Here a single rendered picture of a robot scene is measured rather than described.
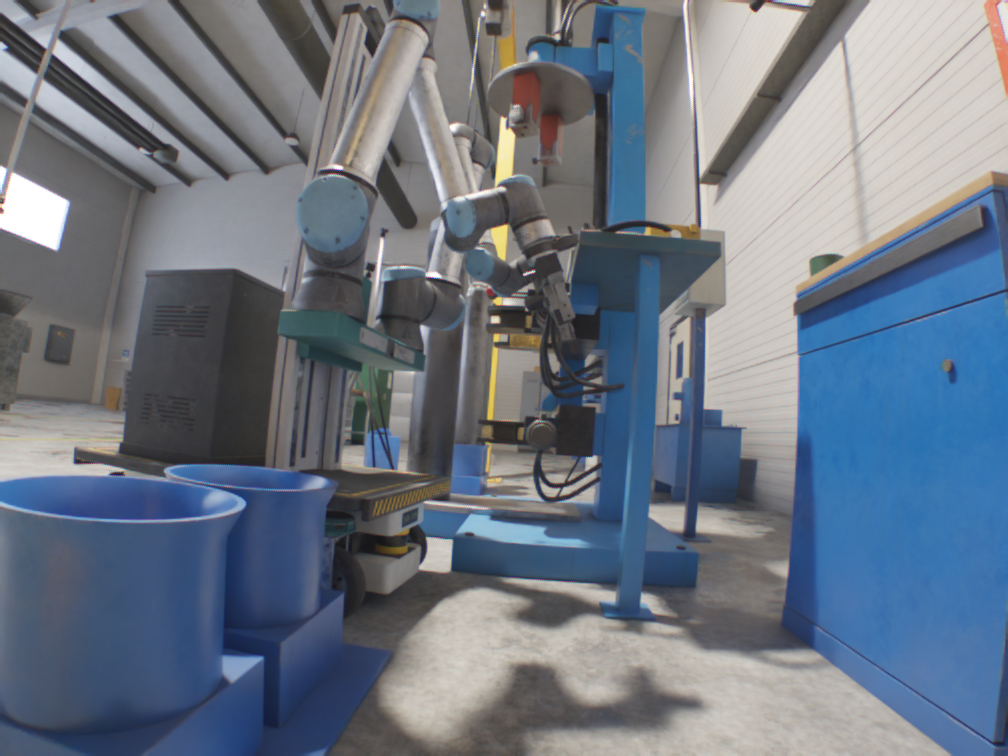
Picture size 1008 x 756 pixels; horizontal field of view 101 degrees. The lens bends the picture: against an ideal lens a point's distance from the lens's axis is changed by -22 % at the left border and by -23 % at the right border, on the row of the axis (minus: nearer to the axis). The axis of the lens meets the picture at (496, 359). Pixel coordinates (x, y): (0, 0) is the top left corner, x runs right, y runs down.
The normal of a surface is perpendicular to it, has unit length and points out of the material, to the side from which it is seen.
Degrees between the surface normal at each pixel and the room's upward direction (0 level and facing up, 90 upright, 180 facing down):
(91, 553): 116
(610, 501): 90
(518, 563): 90
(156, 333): 90
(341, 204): 95
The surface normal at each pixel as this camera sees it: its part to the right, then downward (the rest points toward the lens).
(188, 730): 0.99, 0.07
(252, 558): 0.50, -0.07
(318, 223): 0.22, -0.03
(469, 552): -0.07, -0.14
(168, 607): 0.86, 0.00
